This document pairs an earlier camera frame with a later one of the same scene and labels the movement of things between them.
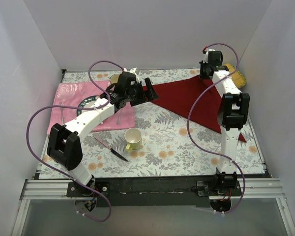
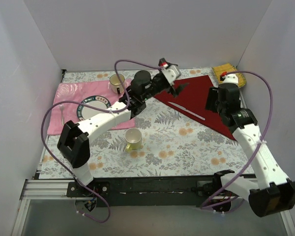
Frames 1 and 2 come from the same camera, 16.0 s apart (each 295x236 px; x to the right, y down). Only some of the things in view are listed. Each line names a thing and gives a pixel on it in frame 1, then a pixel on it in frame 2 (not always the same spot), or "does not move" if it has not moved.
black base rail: x=186 y=190 does not move
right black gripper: x=204 y=71 → x=212 y=99
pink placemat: x=71 y=94 does not move
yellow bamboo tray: x=238 y=78 does not move
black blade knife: x=112 y=150 → x=187 y=110
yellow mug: x=132 y=136 does not move
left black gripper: x=141 y=93 → x=169 y=86
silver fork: x=62 y=109 does not move
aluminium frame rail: x=251 y=189 does not move
